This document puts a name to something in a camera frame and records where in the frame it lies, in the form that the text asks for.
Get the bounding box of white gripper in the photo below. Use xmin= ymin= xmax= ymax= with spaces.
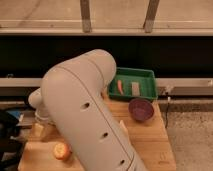
xmin=33 ymin=108 xmax=53 ymax=137

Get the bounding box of grey sponge in tray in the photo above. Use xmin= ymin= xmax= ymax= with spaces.
xmin=131 ymin=82 xmax=140 ymax=96

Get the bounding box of peeled banana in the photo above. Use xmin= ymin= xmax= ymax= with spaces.
xmin=119 ymin=120 xmax=129 ymax=136

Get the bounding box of green tray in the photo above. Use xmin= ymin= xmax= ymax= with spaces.
xmin=107 ymin=67 xmax=158 ymax=101

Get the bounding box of orange apple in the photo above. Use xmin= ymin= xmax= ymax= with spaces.
xmin=53 ymin=142 xmax=70 ymax=160

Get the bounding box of purple bowl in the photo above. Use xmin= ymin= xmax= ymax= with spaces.
xmin=128 ymin=98 xmax=154 ymax=122

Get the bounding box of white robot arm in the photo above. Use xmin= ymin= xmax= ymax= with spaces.
xmin=28 ymin=49 xmax=148 ymax=171

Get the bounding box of orange carrot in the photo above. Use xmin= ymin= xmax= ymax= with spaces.
xmin=117 ymin=80 xmax=124 ymax=95

